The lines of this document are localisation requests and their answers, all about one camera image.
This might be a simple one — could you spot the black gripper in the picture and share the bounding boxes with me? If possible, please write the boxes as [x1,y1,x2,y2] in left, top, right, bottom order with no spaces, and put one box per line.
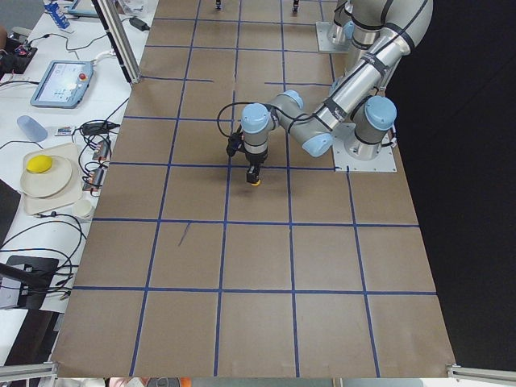
[245,151,268,182]

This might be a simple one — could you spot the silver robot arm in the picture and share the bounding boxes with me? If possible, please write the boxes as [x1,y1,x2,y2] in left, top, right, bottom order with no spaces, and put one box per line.
[227,1,433,185]

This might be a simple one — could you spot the white paper cup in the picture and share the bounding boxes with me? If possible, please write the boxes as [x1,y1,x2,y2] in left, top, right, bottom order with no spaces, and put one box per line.
[72,199,95,220]

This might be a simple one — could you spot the beige tray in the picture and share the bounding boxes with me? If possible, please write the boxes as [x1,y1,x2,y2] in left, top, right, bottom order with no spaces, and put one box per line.
[20,143,82,215]

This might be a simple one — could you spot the black power adapter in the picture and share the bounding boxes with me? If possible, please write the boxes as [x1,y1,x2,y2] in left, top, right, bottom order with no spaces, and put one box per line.
[129,16,150,31]

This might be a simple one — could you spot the beige plate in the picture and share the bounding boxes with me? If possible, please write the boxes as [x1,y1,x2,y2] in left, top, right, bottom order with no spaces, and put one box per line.
[20,156,73,198]

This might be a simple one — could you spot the yellow lemon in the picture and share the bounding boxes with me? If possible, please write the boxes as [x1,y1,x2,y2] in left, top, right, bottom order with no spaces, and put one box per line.
[26,155,53,173]

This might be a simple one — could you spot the blue plastic cup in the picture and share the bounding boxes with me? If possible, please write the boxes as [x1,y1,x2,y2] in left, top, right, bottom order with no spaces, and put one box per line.
[17,115,48,143]

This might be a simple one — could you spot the black braided cable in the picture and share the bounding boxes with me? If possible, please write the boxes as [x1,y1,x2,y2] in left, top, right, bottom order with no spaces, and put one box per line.
[216,101,283,140]

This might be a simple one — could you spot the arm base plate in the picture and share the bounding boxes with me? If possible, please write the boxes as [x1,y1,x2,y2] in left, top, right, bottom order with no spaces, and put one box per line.
[332,123,397,173]
[315,21,355,53]

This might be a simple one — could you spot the aluminium frame post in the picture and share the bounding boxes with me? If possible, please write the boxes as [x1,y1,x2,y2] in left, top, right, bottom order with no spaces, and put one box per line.
[92,0,141,84]

